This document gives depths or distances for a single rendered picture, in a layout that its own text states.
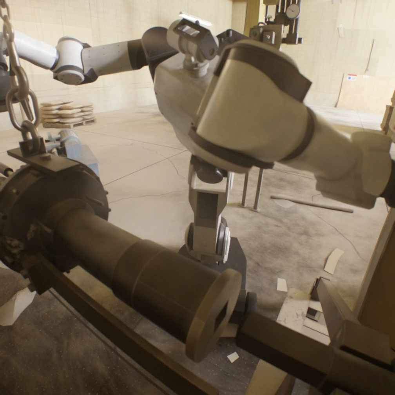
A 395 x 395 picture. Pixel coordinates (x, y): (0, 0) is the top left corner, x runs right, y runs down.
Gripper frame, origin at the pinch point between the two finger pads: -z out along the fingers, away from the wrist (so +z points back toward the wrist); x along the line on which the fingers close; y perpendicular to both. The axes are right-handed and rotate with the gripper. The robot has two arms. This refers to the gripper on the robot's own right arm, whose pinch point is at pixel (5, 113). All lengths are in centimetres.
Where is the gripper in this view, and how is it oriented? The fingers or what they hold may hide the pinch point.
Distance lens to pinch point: 69.8
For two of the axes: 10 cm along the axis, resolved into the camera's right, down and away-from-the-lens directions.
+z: -3.4, -9.2, -2.1
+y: 7.6, -1.3, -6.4
